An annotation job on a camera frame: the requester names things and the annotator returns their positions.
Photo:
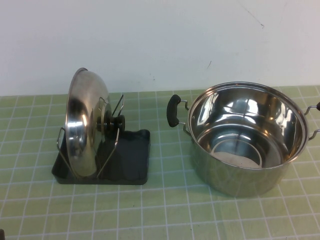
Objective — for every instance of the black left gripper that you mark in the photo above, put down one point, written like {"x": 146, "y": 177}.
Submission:
{"x": 2, "y": 235}

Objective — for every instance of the stainless steel pot lid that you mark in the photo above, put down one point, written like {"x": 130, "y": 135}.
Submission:
{"x": 80, "y": 120}

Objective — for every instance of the stainless steel cooking pot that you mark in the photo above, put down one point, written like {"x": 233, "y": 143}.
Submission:
{"x": 225, "y": 175}

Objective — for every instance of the green checkered tablecloth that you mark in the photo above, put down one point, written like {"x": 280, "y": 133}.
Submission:
{"x": 150, "y": 212}

